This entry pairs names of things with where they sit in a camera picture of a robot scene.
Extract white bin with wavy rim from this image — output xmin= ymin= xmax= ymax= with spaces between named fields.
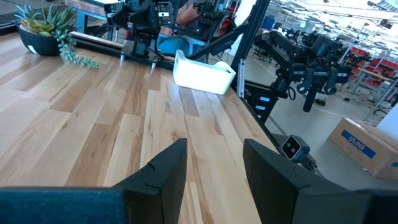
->
xmin=172 ymin=49 xmax=237 ymax=96

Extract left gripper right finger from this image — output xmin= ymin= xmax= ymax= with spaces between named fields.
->
xmin=243 ymin=138 xmax=312 ymax=224

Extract red storage bins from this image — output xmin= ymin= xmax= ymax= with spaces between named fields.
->
xmin=348 ymin=46 xmax=398 ymax=88

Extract small black depth camera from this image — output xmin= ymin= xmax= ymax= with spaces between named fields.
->
xmin=280 ymin=134 xmax=311 ymax=165

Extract black controller box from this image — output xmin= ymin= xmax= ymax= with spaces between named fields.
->
xmin=248 ymin=90 xmax=279 ymax=124

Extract person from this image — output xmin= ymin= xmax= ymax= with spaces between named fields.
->
xmin=157 ymin=0 xmax=208 ymax=57

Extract blue-grey metal table frame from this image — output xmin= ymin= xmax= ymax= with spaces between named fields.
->
xmin=65 ymin=0 xmax=109 ymax=35

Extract potted succulent plant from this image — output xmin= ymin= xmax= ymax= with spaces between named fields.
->
xmin=14 ymin=2 xmax=100 ymax=70

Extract silver metal bracket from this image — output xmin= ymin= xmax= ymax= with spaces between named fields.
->
xmin=236 ymin=58 xmax=247 ymax=98

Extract cardboard shipping box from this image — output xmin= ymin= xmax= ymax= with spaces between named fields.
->
xmin=328 ymin=116 xmax=398 ymax=180

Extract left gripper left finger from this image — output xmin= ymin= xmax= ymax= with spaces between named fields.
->
xmin=114 ymin=138 xmax=188 ymax=224

